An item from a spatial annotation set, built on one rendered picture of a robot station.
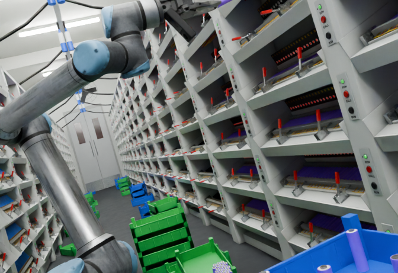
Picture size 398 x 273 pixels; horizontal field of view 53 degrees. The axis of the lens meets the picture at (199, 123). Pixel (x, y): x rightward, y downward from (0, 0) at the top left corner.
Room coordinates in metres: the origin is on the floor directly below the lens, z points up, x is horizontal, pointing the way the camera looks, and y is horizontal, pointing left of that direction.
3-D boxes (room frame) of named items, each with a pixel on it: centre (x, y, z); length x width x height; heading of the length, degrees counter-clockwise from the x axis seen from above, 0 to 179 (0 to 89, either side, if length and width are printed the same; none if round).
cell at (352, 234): (0.63, -0.18, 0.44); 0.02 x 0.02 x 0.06
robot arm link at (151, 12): (1.22, 0.05, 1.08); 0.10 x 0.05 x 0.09; 16
